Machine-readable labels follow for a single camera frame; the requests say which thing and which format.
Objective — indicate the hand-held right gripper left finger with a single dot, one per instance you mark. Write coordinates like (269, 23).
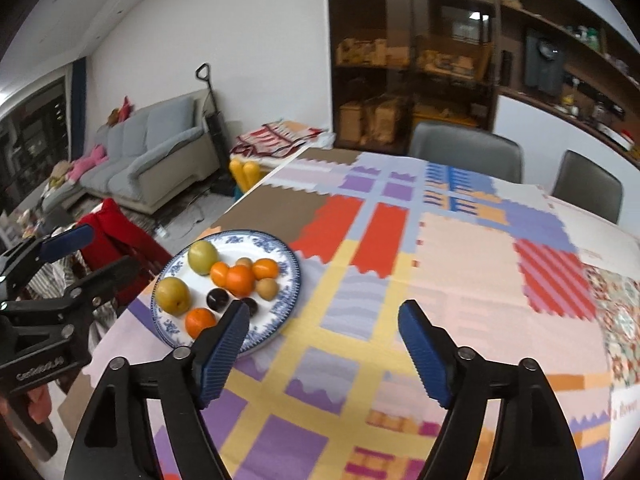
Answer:
(222, 355)

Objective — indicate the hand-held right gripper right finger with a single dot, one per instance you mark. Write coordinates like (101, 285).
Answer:
(425, 355)

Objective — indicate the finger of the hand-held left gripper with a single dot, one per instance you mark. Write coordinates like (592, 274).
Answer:
(107, 277)
(67, 240)

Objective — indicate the orange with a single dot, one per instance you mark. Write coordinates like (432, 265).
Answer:
(265, 268)
(218, 272)
(200, 321)
(240, 281)

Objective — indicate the dark purple plum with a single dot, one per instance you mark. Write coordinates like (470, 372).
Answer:
(250, 305)
(218, 300)

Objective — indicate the yellow-green apple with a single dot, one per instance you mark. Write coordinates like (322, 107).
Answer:
(172, 295)

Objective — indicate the small brown round fruit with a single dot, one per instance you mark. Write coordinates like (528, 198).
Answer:
(244, 261)

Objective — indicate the green apple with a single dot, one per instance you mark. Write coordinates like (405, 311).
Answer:
(202, 256)

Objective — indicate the blue and white plate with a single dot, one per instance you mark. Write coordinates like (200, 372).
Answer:
(235, 247)

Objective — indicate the person's left hand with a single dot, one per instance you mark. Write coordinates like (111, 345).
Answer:
(39, 406)

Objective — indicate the red garment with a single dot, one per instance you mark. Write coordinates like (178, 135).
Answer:
(120, 240)

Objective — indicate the pink plush toy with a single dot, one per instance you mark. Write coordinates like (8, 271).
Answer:
(87, 160)

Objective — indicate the colourful patchwork tablecloth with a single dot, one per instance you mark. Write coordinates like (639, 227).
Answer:
(450, 270)

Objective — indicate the grey sofa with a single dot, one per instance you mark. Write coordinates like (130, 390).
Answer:
(135, 155)

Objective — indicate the blue curtain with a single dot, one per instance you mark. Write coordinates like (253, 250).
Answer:
(77, 90)

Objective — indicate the yellow cushion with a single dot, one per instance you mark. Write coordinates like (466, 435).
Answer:
(245, 172)

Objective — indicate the black stick vacuum cleaner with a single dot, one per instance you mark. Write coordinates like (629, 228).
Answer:
(212, 120)

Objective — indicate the floral patterned cloth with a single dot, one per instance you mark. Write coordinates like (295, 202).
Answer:
(617, 320)

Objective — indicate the white printed sheet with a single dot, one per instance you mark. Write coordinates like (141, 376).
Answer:
(625, 405)

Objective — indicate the grey chair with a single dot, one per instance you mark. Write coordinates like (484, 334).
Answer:
(587, 190)
(465, 152)

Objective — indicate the red striped folded cloth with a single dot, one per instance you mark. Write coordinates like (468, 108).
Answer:
(280, 135)

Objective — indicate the dark glass-door cabinet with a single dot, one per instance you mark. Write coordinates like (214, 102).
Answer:
(410, 60)

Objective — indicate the black flask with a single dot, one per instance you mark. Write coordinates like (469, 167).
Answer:
(506, 67)

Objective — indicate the black coffee machine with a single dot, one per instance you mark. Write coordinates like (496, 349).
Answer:
(542, 62)

